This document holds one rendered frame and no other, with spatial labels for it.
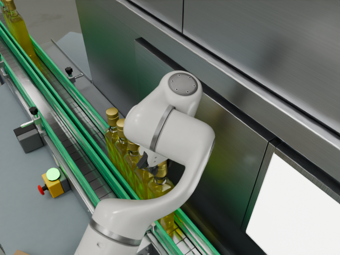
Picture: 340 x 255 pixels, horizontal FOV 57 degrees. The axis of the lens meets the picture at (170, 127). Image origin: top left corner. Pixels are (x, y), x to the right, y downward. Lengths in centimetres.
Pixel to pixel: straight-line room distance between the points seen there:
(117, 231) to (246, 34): 39
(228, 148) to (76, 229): 66
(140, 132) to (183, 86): 11
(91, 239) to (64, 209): 74
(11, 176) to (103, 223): 94
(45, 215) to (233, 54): 88
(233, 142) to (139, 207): 30
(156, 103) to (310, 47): 24
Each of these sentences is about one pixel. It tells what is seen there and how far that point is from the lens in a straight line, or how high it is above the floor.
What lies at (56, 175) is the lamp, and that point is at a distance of 120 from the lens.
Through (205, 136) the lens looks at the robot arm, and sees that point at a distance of 47.
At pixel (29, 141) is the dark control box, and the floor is 81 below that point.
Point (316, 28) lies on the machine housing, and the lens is 51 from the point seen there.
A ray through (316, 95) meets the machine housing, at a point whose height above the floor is 144.
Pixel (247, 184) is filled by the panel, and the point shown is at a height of 117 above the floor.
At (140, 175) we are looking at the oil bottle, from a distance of 83.
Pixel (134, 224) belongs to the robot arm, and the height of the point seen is 134.
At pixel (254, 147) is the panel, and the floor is 128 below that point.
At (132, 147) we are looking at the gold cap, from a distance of 83.
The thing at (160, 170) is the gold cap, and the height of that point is 115.
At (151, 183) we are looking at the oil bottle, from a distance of 81.
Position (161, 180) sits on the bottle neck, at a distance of 79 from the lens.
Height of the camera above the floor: 175
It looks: 45 degrees down
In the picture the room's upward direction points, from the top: straight up
